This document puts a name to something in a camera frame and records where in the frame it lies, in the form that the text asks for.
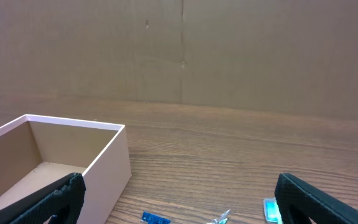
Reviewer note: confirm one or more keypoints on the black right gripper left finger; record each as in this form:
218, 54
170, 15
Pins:
58, 202

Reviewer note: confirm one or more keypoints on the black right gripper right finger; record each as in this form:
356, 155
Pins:
301, 203

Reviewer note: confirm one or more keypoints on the dental floss pack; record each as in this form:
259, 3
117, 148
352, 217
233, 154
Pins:
271, 211

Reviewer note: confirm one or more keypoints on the blue disposable razor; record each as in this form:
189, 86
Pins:
150, 218

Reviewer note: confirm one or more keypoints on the green white toothbrush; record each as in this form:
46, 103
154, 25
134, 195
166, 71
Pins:
222, 219

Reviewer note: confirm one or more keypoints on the white cardboard box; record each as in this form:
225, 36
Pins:
36, 151

